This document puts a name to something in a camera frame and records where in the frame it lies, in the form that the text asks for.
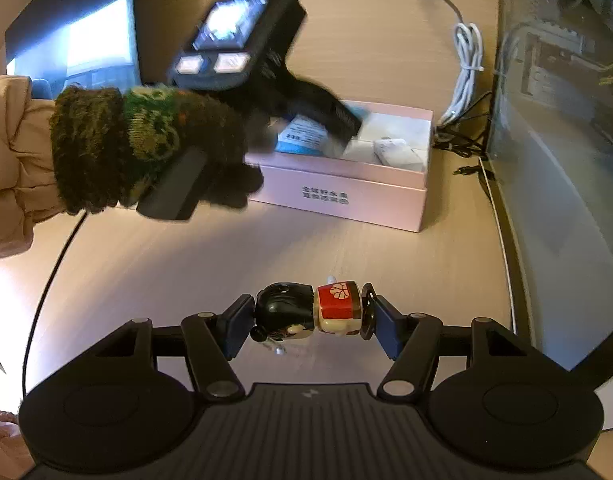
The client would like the black cable bundle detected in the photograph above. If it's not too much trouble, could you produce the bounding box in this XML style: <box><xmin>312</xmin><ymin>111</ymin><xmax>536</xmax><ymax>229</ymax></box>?
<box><xmin>433</xmin><ymin>89</ymin><xmax>498</xmax><ymax>182</ymax></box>

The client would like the white coiled cable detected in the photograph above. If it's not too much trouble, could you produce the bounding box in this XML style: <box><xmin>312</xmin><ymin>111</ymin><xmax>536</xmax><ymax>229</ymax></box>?
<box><xmin>399</xmin><ymin>0</ymin><xmax>485</xmax><ymax>127</ymax></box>

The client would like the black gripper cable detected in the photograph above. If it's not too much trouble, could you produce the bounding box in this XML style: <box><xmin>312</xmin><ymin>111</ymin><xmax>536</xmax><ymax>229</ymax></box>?
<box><xmin>20</xmin><ymin>212</ymin><xmax>88</xmax><ymax>402</ymax></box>

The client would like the pink cardboard box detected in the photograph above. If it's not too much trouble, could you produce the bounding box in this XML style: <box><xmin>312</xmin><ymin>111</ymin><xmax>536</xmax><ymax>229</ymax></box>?
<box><xmin>244</xmin><ymin>101</ymin><xmax>434</xmax><ymax>233</ymax></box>

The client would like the glass computer case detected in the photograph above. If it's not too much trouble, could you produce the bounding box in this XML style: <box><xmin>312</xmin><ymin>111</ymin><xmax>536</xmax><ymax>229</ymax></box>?
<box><xmin>487</xmin><ymin>0</ymin><xmax>613</xmax><ymax>377</ymax></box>

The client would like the person's left forearm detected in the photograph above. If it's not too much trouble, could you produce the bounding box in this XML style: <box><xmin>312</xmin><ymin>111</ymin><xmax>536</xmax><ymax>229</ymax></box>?
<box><xmin>0</xmin><ymin>74</ymin><xmax>124</xmax><ymax>261</ymax></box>

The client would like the person's left hand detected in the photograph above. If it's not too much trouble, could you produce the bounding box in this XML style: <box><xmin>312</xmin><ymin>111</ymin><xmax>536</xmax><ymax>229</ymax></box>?
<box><xmin>120</xmin><ymin>85</ymin><xmax>265</xmax><ymax>211</ymax></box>

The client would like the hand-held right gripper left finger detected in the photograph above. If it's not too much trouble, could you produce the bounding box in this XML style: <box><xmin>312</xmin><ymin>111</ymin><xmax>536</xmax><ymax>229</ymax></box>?
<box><xmin>94</xmin><ymin>294</ymin><xmax>256</xmax><ymax>403</ymax></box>

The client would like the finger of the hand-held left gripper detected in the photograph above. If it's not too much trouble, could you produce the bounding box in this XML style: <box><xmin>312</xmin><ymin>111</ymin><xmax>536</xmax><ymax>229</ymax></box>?
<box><xmin>279</xmin><ymin>74</ymin><xmax>363</xmax><ymax>141</ymax></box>

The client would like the black-haired red toy figure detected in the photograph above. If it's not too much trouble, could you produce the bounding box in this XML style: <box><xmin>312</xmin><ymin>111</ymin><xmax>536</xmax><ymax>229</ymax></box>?
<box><xmin>255</xmin><ymin>275</ymin><xmax>377</xmax><ymax>353</ymax></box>

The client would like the small white device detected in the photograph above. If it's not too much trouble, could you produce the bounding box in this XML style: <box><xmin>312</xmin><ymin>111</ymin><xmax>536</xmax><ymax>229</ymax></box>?
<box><xmin>374</xmin><ymin>137</ymin><xmax>425</xmax><ymax>172</ymax></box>

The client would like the blue and white packet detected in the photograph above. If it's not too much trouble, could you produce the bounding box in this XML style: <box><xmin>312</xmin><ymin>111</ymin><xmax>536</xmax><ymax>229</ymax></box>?
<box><xmin>275</xmin><ymin>114</ymin><xmax>338</xmax><ymax>159</ymax></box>

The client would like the computer monitor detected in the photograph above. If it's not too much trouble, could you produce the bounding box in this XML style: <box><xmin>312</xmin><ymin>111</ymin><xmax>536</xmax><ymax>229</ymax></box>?
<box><xmin>5</xmin><ymin>0</ymin><xmax>143</xmax><ymax>102</ymax></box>

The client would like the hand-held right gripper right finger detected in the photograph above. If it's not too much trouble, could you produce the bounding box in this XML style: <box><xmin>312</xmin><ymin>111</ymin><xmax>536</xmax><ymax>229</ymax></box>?
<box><xmin>373</xmin><ymin>294</ymin><xmax>532</xmax><ymax>402</ymax></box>

